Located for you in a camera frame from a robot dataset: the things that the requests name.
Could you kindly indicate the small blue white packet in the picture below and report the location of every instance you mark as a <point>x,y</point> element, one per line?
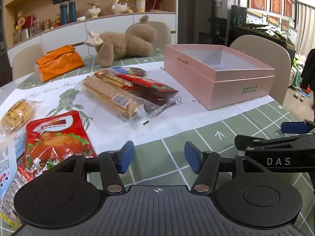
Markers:
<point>125,70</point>

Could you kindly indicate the white vase with flowers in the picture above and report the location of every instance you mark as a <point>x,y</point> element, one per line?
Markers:
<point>94,11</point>

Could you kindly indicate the white rabbit figurine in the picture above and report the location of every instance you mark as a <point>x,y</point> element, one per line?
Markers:
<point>120,6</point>

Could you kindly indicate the green checked tablecloth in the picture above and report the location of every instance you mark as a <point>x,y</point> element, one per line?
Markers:
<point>246,127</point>

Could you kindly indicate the pink cardboard box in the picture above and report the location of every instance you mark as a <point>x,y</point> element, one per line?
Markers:
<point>236,91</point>

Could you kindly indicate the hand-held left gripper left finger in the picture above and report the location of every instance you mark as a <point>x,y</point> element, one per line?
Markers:
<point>126,156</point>

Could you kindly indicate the dark red jerky packet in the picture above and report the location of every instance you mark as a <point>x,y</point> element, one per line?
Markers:
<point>157,98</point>

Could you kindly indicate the red gold figurine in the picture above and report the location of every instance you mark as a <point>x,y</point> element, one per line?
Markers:
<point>57,21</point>

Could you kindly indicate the red snack packet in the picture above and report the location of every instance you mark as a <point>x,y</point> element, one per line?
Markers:
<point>147,82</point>

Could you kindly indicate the orange plastic bag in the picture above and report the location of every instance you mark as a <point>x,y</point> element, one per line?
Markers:
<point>59,64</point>

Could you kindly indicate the long clear cracker packet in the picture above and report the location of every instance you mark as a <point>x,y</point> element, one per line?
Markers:
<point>108,95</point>

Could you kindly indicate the dark cloth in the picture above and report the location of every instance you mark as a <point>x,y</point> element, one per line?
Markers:
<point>308,71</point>

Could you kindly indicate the brown teddy bear plush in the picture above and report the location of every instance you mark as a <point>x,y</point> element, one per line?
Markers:
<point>128,41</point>

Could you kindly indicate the white printed cloth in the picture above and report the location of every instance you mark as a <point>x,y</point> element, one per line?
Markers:
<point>172,125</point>

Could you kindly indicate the wooden shelf cabinet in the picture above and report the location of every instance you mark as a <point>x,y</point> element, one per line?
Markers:
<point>110,23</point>

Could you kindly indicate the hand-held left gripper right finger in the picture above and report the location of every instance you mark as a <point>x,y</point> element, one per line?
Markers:
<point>193,157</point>

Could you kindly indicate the biscuit stick packet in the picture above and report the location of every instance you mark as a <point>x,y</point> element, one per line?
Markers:
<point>110,78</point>

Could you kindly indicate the grey curtain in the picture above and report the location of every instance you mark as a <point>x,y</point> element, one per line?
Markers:
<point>306,24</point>

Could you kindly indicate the glass jar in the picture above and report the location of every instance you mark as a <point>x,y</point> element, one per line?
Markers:
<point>37,27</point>
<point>46,25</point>
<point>25,34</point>

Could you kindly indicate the large blue white packet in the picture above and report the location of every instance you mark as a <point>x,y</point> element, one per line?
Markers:
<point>7,162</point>

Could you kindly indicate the red plush doll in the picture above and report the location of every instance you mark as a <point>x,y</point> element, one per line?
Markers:
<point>22,21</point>

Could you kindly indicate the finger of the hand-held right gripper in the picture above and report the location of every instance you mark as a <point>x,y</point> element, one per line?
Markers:
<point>260,141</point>
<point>294,127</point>

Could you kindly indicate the black water dispenser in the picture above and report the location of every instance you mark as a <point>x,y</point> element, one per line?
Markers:
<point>216,30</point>

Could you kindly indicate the red roast chicken packet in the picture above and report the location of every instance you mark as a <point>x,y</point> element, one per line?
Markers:
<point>56,142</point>

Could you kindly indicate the glass fish tank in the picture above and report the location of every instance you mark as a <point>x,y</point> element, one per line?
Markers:
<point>265,27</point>

